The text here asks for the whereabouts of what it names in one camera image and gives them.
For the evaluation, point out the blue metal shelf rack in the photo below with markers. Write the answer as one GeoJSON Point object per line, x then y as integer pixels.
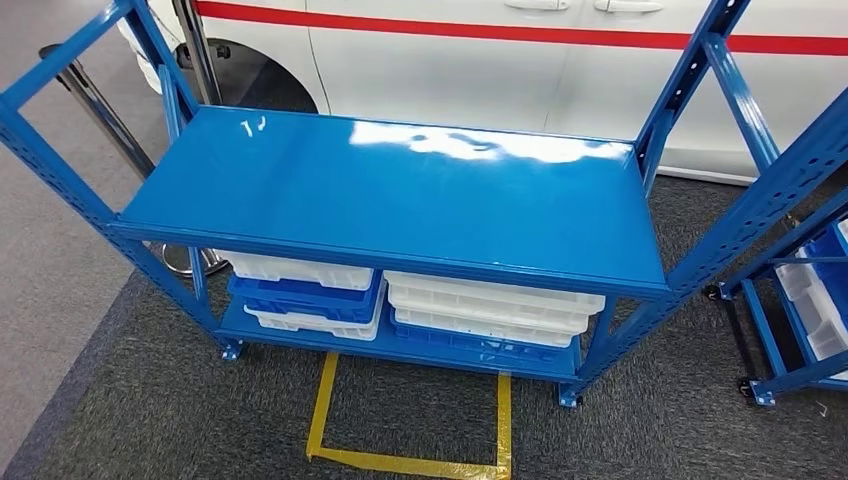
{"type": "Point", "coordinates": [795, 378]}
{"type": "Point", "coordinates": [397, 199]}

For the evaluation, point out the white car with red stripe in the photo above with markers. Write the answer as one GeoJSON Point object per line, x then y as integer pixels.
{"type": "Point", "coordinates": [464, 73]}

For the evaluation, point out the chrome stanchion post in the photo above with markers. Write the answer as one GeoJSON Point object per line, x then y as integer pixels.
{"type": "Point", "coordinates": [199, 53]}

